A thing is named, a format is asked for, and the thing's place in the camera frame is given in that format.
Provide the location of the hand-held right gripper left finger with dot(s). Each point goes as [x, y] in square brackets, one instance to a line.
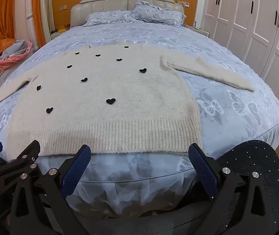
[77, 169]

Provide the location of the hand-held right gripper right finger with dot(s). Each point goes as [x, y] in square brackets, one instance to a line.
[204, 170]

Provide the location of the cream sweater with black hearts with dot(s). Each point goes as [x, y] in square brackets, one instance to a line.
[105, 127]

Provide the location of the person's dark sparkly clothing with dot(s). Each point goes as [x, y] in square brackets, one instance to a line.
[264, 176]

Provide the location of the grey cloth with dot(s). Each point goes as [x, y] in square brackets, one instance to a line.
[12, 49]

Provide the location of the white nightstand with yellow things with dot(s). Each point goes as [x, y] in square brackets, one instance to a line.
[60, 33]

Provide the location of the flat blue floral pillow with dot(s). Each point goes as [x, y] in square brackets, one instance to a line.
[105, 18]

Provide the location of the white wardrobe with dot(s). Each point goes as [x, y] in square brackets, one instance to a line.
[252, 24]

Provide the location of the ruffled blue floral pillow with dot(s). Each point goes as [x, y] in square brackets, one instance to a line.
[159, 13]

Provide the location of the beige padded headboard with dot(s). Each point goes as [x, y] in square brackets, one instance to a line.
[105, 3]

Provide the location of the white wall switch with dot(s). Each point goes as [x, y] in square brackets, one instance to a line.
[61, 7]
[185, 4]

